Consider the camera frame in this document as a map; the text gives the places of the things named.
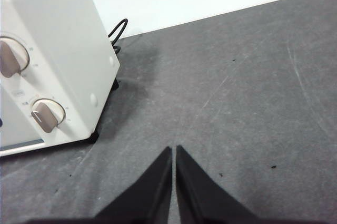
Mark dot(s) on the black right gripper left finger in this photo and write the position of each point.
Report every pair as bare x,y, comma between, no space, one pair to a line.
147,197

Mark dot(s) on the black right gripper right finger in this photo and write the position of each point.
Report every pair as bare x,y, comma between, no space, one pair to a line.
200,197

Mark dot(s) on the white toaster oven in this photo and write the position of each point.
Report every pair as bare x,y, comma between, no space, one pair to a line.
65,37

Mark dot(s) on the beige oven knob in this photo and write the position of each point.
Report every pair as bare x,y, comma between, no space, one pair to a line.
46,117
11,58

